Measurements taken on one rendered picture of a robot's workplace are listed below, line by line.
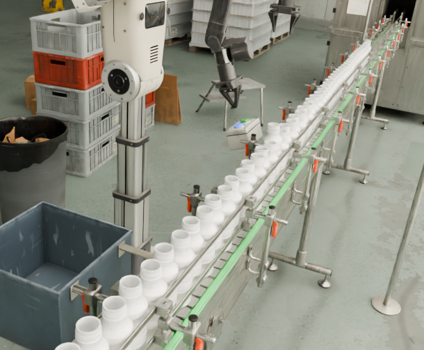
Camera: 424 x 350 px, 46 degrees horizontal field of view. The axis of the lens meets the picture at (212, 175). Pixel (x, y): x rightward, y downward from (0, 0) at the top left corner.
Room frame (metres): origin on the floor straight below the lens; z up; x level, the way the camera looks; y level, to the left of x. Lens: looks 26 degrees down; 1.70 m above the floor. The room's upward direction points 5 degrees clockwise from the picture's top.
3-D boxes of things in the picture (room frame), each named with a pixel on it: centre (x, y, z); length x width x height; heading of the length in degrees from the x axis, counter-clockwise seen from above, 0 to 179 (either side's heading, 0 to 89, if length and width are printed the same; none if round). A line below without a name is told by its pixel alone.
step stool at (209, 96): (4.93, -0.12, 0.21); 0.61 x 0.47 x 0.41; 32
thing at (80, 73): (3.65, 1.04, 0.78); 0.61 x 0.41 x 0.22; 165
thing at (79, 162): (3.65, 1.04, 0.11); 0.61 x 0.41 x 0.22; 164
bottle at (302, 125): (1.70, -0.29, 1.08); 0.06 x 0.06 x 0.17
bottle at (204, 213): (0.94, 0.01, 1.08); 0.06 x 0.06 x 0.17
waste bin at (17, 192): (2.60, 1.06, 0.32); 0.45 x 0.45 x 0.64
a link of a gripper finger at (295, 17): (1.91, -0.23, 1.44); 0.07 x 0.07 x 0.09; 69
